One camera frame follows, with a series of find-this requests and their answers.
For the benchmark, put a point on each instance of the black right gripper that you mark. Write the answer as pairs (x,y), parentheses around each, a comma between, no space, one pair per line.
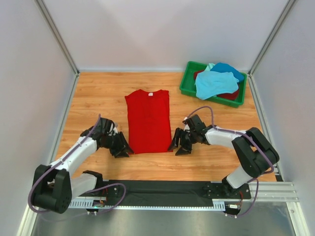
(184,150)

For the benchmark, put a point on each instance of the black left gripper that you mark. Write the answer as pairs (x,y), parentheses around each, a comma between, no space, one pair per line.
(122,143)

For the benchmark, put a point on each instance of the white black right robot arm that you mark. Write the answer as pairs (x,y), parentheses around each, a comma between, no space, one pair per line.
(255,153)

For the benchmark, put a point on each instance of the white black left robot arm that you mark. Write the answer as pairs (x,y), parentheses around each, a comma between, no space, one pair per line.
(53,187)

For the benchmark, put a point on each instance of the green plastic bin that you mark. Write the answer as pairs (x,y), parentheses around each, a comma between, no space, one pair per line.
(187,86)

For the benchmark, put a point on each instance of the light blue t shirt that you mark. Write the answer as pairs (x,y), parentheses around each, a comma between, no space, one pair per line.
(220,79)

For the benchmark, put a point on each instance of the dark red t shirt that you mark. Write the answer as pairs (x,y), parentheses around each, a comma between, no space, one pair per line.
(231,96)

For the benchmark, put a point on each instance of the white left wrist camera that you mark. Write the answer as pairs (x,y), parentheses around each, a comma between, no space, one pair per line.
(113,129)

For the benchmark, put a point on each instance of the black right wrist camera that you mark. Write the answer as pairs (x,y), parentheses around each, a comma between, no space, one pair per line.
(194,124)

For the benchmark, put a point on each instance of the grey slotted cable duct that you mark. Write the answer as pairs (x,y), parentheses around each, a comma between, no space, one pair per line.
(82,203)

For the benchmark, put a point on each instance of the left aluminium corner post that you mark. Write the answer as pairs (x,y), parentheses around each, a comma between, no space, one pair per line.
(53,28)

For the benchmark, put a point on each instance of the aluminium corner post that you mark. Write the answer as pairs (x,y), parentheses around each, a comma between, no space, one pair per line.
(53,28)
(275,30)

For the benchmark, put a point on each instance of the right aluminium corner post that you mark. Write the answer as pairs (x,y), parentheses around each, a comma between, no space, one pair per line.
(275,30)

